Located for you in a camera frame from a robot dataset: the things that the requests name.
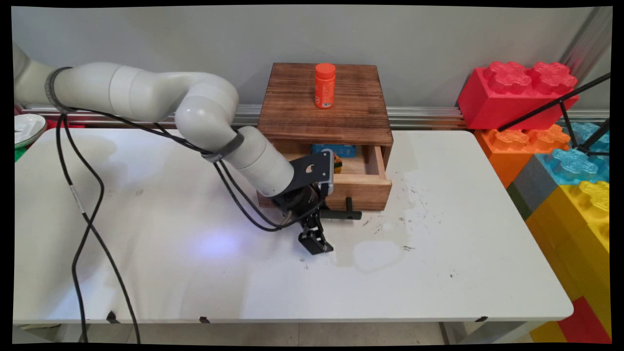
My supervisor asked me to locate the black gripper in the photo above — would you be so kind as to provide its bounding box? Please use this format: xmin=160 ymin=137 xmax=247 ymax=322
xmin=270 ymin=184 xmax=335 ymax=255

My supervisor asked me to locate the wooden drawer with black handle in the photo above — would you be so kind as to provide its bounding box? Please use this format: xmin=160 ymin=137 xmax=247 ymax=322
xmin=257 ymin=143 xmax=393 ymax=220

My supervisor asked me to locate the blue box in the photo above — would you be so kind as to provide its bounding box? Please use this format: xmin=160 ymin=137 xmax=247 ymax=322
xmin=312 ymin=143 xmax=357 ymax=159

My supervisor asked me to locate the brown wooden drawer cabinet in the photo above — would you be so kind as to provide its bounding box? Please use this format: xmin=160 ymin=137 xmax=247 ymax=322
xmin=256 ymin=62 xmax=394 ymax=169

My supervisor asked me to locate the orange plastic bottle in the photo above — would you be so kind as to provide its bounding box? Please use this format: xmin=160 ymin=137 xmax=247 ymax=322
xmin=314 ymin=63 xmax=337 ymax=110

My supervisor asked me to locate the grey table leg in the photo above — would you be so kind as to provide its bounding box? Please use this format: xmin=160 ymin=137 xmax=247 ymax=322
xmin=439 ymin=321 xmax=543 ymax=345

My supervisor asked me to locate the big orange toy brick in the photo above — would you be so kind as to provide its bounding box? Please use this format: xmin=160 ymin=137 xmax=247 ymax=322
xmin=474 ymin=124 xmax=571 ymax=189

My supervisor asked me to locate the big red toy brick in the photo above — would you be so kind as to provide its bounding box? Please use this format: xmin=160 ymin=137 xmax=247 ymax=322
xmin=457 ymin=60 xmax=580 ymax=131

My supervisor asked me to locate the big yellow toy brick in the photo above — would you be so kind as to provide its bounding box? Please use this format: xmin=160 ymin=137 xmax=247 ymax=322
xmin=525 ymin=181 xmax=610 ymax=338

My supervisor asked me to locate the big blue toy brick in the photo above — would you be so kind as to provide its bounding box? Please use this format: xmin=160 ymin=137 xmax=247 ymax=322
xmin=535 ymin=121 xmax=610 ymax=186

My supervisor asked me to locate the black tripod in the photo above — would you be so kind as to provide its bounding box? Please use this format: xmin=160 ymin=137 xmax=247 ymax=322
xmin=497 ymin=73 xmax=611 ymax=157

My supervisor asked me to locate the small red block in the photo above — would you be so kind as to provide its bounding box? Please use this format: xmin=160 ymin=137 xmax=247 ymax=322
xmin=46 ymin=119 xmax=86 ymax=130

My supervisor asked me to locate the white bowl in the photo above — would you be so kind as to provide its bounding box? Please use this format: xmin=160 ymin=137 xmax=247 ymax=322
xmin=14 ymin=113 xmax=47 ymax=149

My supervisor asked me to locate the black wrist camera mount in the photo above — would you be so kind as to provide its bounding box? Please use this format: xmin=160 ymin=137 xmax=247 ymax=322
xmin=287 ymin=149 xmax=336 ymax=196

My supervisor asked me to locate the black velcro strap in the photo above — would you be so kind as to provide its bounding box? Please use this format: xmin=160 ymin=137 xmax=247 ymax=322
xmin=201 ymin=131 xmax=245 ymax=164

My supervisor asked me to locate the aluminium wall rail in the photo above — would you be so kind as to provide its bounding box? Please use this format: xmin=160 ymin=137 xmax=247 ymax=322
xmin=19 ymin=101 xmax=610 ymax=131

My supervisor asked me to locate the black cable with white label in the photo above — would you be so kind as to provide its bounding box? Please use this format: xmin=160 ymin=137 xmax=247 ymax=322
xmin=55 ymin=112 xmax=142 ymax=344

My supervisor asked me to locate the aluminium frame post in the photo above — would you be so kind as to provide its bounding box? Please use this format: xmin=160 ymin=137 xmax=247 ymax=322
xmin=558 ymin=7 xmax=613 ymax=79

